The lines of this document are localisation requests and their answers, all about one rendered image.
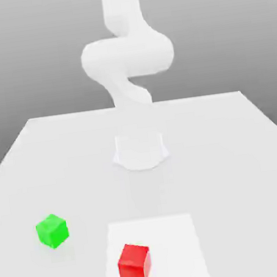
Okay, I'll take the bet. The small green cube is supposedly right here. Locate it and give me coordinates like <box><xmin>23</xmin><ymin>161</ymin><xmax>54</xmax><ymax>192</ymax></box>
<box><xmin>34</xmin><ymin>211</ymin><xmax>71</xmax><ymax>251</ymax></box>

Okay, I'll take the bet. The small red cube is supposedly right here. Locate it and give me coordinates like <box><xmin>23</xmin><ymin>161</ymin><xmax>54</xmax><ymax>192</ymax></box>
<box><xmin>115</xmin><ymin>240</ymin><xmax>154</xmax><ymax>277</ymax></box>

